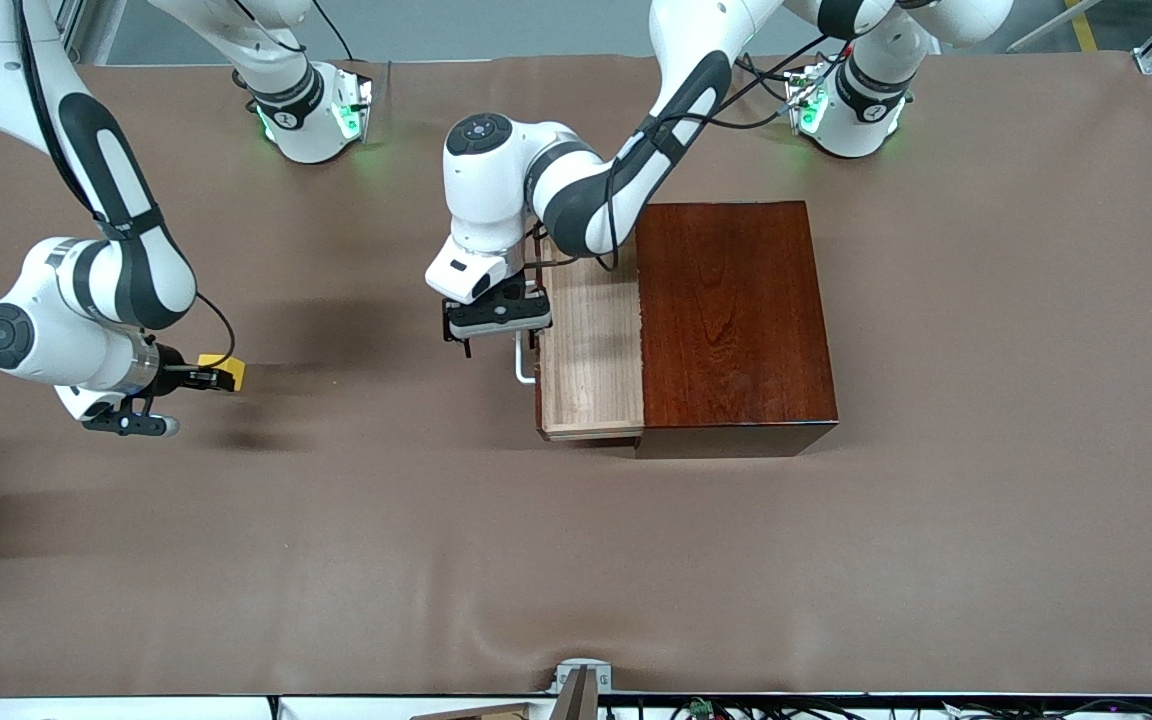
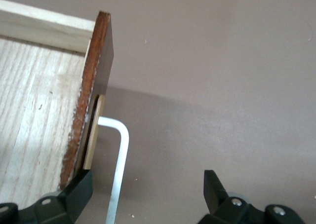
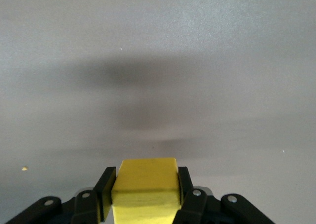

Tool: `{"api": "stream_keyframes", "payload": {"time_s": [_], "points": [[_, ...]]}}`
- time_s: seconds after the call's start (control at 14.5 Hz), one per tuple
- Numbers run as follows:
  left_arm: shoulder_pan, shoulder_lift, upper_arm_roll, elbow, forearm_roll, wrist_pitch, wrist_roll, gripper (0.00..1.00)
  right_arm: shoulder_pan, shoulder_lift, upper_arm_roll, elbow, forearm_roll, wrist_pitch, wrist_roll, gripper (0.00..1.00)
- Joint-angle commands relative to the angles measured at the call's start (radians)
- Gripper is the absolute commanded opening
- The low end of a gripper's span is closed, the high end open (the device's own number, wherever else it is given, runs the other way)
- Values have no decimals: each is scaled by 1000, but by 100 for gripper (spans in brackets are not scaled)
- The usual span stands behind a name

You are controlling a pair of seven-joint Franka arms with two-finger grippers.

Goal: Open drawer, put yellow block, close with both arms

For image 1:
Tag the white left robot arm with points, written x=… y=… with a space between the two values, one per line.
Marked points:
x=486 y=190

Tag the table cover mat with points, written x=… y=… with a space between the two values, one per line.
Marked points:
x=436 y=550

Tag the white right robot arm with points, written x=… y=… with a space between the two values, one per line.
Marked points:
x=116 y=280

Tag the metal bracket with post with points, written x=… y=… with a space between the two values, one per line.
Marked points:
x=581 y=690

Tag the dark red-brown wooden cabinet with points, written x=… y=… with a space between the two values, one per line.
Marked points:
x=736 y=320

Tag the yellow block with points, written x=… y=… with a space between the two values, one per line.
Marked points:
x=239 y=378

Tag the green connector plug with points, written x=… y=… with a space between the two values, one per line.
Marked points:
x=703 y=708

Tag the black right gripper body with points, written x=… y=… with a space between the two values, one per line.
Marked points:
x=172 y=379

